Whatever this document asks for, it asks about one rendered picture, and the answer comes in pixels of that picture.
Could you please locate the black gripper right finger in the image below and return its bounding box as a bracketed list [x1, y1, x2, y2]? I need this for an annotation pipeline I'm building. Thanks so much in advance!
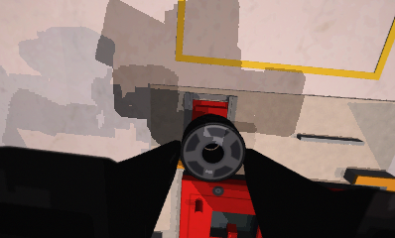
[243, 149, 395, 238]

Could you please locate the yellow rectangular outline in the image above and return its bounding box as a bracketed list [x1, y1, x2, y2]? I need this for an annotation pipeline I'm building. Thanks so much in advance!
[176, 0, 395, 80]

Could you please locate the black rubber tyre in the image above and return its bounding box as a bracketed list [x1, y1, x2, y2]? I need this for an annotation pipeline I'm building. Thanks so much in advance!
[180, 114, 246, 182]

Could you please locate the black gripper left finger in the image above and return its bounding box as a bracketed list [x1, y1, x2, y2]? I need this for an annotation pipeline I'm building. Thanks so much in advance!
[0, 140, 181, 238]

